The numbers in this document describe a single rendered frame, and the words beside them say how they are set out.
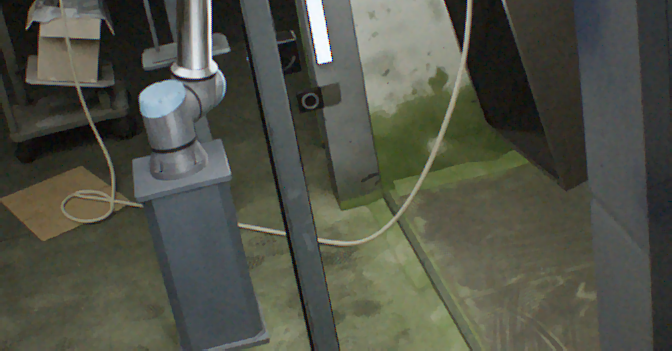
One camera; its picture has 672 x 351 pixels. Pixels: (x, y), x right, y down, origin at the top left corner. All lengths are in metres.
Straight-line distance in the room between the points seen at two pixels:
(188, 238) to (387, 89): 1.17
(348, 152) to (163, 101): 1.16
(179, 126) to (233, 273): 0.52
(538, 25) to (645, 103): 1.92
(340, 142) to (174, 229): 1.06
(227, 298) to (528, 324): 0.98
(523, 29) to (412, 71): 1.22
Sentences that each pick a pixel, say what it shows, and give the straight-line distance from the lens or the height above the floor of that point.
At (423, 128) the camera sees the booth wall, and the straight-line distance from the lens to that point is 4.36.
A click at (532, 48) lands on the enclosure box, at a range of 3.14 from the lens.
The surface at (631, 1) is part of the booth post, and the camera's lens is 1.19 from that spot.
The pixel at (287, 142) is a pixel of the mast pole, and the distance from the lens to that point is 2.15.
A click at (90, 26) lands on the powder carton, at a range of 5.42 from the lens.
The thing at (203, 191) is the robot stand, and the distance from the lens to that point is 3.43.
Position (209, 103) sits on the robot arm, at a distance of 3.55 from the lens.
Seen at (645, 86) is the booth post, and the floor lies 1.57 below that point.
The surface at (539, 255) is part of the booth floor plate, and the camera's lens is 3.86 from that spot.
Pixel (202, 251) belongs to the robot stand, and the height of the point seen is 0.39.
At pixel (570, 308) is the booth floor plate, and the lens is 3.57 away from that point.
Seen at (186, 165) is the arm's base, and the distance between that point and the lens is 3.44.
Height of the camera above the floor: 2.04
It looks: 25 degrees down
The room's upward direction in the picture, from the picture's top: 11 degrees counter-clockwise
